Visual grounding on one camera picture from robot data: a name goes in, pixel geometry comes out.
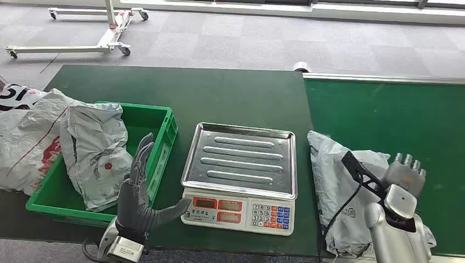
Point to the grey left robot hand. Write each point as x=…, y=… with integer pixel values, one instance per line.
x=132, y=203

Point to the grey mailer with red dot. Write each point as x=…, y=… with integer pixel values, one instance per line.
x=96, y=152

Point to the white electronic scale steel tray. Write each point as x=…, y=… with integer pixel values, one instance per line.
x=241, y=163

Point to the large white printed bag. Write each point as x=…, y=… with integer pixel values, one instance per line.
x=29, y=138

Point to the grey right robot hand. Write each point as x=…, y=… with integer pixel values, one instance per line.
x=405, y=174

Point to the silver conveyor roller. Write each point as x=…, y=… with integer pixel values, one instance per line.
x=301, y=67

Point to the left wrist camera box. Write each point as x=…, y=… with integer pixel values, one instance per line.
x=125, y=249

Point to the grey plastic mailer package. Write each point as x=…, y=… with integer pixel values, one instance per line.
x=338, y=181

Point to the green plastic crate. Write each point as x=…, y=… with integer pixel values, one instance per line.
x=145, y=119

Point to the white wheeled stand frame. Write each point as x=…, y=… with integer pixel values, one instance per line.
x=109, y=34

